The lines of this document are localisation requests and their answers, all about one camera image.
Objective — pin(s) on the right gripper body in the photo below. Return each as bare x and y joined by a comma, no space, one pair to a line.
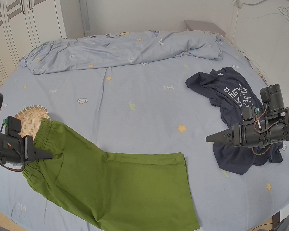
250,136

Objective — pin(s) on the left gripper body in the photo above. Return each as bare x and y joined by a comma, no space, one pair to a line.
14,150

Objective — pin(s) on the green shorts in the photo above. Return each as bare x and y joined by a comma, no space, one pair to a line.
110,189

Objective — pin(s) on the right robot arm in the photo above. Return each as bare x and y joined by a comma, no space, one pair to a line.
273,97

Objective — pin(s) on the round woven basket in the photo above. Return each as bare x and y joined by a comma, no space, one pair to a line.
29,121

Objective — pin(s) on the bed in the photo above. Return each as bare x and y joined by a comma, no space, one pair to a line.
147,85

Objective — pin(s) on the dark blue printed T-shirt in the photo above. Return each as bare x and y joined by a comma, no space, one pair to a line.
214,85

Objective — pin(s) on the grey bedside table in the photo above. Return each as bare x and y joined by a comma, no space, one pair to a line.
200,24

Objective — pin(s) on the pale blue quilt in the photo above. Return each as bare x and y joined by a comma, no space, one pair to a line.
110,52

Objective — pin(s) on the white wardrobe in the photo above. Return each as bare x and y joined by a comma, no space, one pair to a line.
45,8

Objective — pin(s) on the white vertical pipe cover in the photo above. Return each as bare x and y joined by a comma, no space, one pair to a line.
85,13

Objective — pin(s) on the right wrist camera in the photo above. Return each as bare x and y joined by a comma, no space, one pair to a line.
247,113

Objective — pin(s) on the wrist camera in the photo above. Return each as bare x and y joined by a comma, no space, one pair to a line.
13,126
247,113

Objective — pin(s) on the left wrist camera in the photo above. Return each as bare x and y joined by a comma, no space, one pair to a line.
13,126

